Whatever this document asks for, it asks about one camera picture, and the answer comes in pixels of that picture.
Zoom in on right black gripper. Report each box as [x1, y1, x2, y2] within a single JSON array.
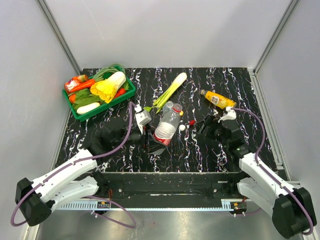
[[194, 113, 229, 148]]

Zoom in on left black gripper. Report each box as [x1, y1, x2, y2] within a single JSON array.
[[113, 123, 167, 154]]

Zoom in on blue white bottle cap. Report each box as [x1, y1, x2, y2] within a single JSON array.
[[179, 124, 186, 131]]

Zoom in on water bottle red cap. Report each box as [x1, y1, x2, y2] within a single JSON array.
[[153, 103, 183, 146]]

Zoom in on orange juice bottle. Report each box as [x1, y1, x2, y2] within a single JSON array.
[[200, 89, 237, 110]]

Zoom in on clear bottle blue cap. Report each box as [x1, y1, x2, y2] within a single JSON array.
[[162, 100, 174, 115]]

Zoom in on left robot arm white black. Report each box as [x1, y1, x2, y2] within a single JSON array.
[[10, 125, 166, 227]]

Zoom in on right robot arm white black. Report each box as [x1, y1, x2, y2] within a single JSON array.
[[195, 115, 317, 239]]

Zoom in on black marble mat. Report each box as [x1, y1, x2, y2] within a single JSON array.
[[55, 67, 277, 173]]

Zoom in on toy green onion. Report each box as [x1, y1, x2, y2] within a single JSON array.
[[143, 72, 187, 113]]

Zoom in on small orange carrot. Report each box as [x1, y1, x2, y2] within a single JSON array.
[[114, 87, 127, 99]]

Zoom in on toy napa cabbage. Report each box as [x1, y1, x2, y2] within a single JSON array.
[[90, 71, 126, 104]]

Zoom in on green plastic basket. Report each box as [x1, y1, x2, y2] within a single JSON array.
[[62, 77, 136, 122]]

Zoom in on white toy radish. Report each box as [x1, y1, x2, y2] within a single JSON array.
[[76, 102, 100, 115]]

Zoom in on green leafy vegetable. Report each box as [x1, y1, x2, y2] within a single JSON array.
[[72, 88, 103, 111]]

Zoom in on green beans bundle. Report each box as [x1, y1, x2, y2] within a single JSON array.
[[90, 64, 126, 82]]

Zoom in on long orange carrot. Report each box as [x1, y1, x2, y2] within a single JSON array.
[[70, 79, 96, 93]]

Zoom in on orange tomato piece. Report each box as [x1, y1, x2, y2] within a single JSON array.
[[68, 94, 76, 104]]

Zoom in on red snack packet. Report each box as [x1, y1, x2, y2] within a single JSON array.
[[64, 74, 89, 94]]

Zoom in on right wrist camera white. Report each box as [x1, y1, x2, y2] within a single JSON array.
[[218, 106, 237, 123]]

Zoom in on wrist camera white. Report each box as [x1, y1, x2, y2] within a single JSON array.
[[134, 104, 152, 133], [218, 106, 237, 123]]

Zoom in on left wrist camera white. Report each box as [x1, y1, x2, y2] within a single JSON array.
[[134, 104, 152, 133]]

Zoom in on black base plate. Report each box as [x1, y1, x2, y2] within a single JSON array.
[[79, 171, 258, 201]]

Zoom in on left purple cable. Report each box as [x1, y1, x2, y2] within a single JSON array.
[[10, 101, 137, 229]]

